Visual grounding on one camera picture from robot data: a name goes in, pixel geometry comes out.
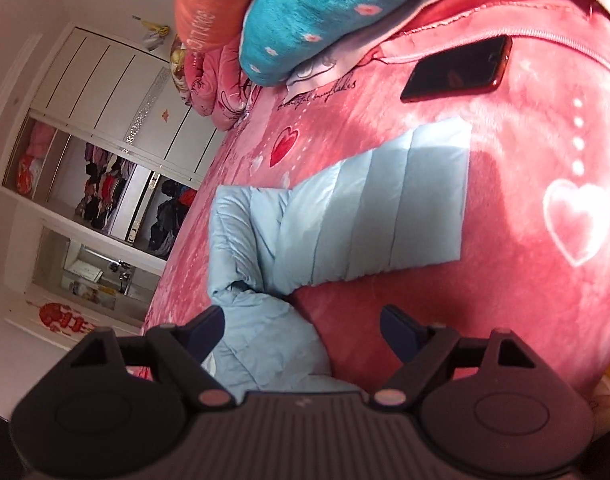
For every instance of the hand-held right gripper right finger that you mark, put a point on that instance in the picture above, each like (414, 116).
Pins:
(397, 332)

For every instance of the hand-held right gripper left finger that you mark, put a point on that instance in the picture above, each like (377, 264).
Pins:
(205, 332)

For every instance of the light blue down jacket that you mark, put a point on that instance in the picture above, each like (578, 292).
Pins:
(365, 210)

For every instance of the pile of dark clothes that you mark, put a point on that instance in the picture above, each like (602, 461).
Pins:
(170, 215)

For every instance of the white door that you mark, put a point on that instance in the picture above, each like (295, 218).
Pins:
(110, 327)

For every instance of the pink heart-print bedspread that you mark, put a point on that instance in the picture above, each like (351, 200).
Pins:
(525, 285)

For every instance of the red knot decoration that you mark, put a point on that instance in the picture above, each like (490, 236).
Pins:
(62, 317)

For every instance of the red bedding bundle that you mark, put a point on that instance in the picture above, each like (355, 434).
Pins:
(32, 160)

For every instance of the folded pink blanket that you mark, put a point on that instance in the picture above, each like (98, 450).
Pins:
(210, 85)

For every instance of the white wardrobe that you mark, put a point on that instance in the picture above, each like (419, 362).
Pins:
(115, 90)

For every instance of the floral pillow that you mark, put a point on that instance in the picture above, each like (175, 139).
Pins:
(177, 67)

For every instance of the black phone with red case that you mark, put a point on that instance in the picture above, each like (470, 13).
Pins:
(455, 70)

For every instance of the teal flower-print blanket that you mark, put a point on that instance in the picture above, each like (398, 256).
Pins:
(325, 5)

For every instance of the wall hook with hanging items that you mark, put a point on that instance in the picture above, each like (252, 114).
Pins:
(152, 35)

